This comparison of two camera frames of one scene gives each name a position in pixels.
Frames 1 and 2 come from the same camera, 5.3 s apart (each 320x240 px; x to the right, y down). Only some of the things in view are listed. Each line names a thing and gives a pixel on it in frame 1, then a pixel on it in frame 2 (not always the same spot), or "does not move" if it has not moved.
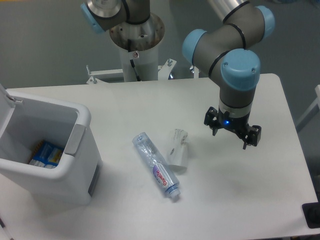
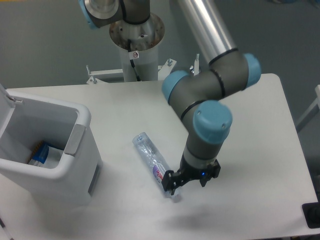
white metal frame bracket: [163, 73] does not move
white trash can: [77, 179] does not move
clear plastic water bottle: [165, 177] does not move
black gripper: [214, 119] -> [187, 172]
